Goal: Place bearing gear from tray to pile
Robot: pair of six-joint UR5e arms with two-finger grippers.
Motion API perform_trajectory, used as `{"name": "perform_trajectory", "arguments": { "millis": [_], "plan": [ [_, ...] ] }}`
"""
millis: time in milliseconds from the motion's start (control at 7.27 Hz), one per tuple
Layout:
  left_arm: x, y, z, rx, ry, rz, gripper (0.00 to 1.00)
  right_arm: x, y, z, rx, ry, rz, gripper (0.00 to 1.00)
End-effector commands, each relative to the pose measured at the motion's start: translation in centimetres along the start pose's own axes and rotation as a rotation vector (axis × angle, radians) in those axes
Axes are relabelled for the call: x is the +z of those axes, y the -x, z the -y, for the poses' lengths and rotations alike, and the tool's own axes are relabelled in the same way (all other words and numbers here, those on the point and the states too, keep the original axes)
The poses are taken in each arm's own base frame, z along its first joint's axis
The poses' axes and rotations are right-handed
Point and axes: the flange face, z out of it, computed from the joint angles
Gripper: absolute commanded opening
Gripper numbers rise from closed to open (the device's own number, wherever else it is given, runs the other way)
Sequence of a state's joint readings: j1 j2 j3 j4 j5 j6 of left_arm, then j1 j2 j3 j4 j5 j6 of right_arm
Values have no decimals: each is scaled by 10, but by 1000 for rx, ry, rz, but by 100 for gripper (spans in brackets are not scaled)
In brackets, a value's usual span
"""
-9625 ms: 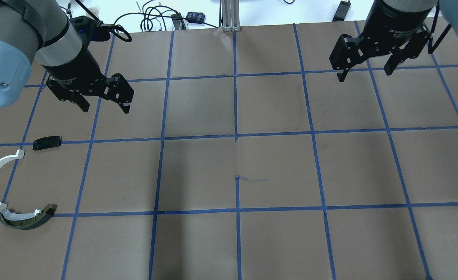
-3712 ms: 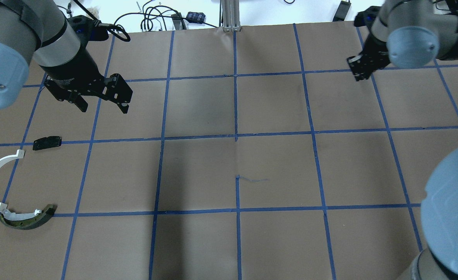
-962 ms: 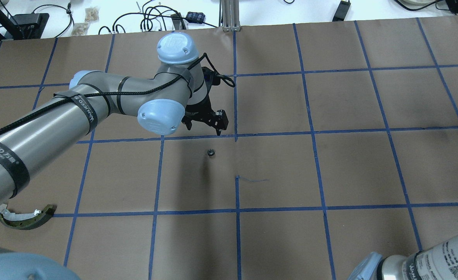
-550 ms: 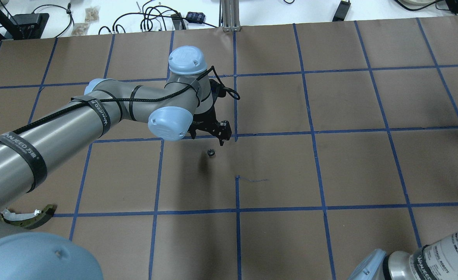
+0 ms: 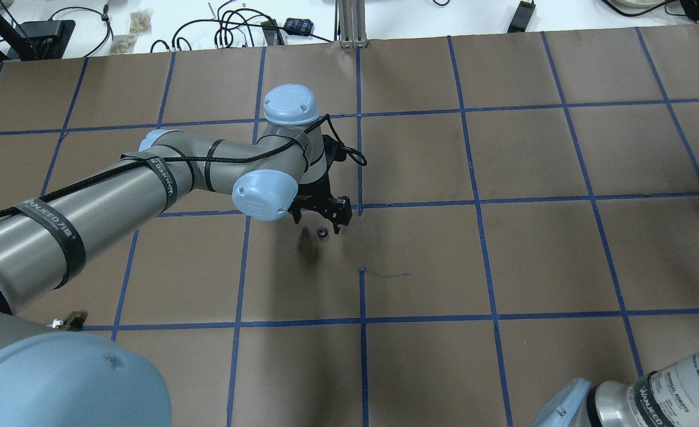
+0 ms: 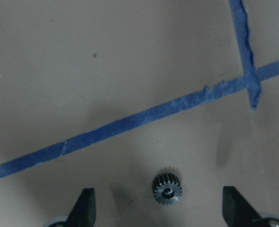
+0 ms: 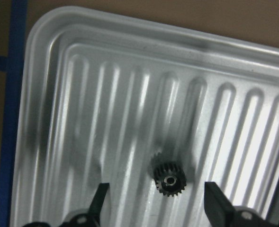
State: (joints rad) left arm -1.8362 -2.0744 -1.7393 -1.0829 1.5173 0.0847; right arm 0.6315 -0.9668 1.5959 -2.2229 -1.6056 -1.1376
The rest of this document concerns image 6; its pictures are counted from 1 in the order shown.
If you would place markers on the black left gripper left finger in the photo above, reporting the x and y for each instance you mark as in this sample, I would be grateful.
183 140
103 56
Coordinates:
83 213

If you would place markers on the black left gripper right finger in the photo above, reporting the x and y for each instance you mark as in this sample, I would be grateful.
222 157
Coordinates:
237 211

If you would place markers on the small black bearing gear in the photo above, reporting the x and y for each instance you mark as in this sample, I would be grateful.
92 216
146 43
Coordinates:
166 186

